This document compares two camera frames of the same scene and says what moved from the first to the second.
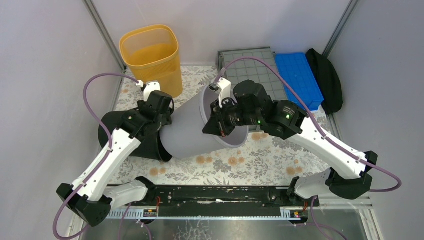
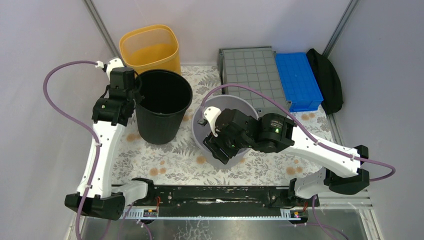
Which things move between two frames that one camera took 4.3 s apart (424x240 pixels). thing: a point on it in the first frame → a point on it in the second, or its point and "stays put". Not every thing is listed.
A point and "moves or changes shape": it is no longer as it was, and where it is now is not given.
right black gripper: (216, 124) → (213, 143)
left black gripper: (164, 118) → (133, 91)
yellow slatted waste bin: (152, 52) stays put
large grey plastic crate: (241, 70) stays put
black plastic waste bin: (149, 148) → (160, 114)
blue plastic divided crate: (297, 70) stays put
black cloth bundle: (328, 78) stays put
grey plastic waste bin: (184, 136) moves or changes shape
